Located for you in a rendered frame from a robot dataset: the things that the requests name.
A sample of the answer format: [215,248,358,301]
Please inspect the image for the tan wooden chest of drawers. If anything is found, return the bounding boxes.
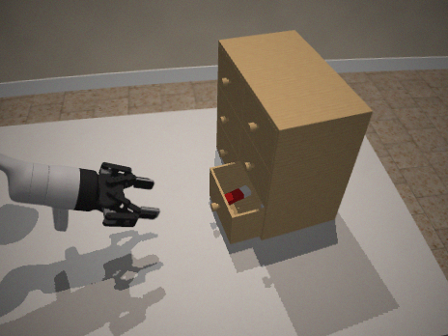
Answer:
[217,30,373,240]

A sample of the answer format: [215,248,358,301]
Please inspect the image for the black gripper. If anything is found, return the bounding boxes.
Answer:
[74,162,160,227]

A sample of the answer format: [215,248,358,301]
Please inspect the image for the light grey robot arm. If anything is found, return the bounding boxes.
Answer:
[0,154,80,232]

